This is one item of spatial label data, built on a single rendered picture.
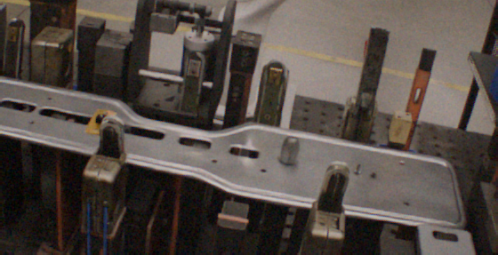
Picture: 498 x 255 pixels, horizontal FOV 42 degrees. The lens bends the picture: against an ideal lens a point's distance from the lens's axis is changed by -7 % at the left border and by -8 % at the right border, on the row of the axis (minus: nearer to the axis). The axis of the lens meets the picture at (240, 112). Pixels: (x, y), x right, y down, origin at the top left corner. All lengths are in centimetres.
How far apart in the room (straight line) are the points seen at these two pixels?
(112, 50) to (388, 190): 59
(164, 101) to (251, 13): 34
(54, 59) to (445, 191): 79
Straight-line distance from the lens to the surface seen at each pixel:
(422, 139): 204
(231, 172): 116
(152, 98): 142
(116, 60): 137
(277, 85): 132
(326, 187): 104
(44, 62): 138
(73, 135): 122
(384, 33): 125
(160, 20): 131
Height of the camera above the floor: 166
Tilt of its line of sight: 29 degrees down
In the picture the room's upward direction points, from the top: 9 degrees clockwise
